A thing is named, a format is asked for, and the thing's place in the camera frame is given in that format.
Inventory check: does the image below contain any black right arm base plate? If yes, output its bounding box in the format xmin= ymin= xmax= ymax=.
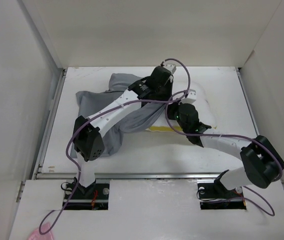
xmin=196 ymin=182 xmax=246 ymax=210

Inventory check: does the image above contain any white pillow yellow edge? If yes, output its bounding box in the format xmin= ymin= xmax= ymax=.
xmin=146 ymin=82 xmax=217 ymax=132

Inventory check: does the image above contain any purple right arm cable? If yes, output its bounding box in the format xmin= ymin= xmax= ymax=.
xmin=164 ymin=91 xmax=284 ymax=217

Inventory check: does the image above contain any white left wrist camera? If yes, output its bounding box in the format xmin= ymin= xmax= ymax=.
xmin=163 ymin=63 xmax=176 ymax=75

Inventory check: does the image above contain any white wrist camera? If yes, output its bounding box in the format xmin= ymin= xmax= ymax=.
xmin=163 ymin=63 xmax=176 ymax=75
xmin=181 ymin=89 xmax=197 ymax=105

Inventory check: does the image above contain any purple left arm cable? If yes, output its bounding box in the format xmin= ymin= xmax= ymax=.
xmin=39 ymin=57 xmax=193 ymax=235

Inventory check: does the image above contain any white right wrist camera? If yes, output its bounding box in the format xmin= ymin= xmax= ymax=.
xmin=181 ymin=89 xmax=197 ymax=105

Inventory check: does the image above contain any grey pillowcase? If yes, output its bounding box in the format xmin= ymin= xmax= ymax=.
xmin=76 ymin=73 xmax=165 ymax=157

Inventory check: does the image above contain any aluminium front rail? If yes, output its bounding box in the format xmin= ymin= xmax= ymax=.
xmin=32 ymin=172 xmax=219 ymax=180

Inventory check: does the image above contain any pink bubble wrap piece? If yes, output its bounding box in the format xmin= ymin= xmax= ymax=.
xmin=28 ymin=221 xmax=55 ymax=240

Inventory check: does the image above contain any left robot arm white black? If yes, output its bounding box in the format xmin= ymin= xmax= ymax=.
xmin=72 ymin=64 xmax=176 ymax=170

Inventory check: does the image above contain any aluminium left rail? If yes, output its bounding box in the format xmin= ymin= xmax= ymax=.
xmin=28 ymin=69 xmax=67 ymax=180

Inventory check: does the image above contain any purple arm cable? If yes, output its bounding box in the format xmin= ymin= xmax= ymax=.
xmin=39 ymin=57 xmax=193 ymax=235
xmin=164 ymin=91 xmax=284 ymax=217

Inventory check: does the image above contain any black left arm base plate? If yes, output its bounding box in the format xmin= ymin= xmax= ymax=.
xmin=61 ymin=182 xmax=110 ymax=211

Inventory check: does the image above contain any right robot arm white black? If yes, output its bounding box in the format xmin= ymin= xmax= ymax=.
xmin=165 ymin=103 xmax=284 ymax=199

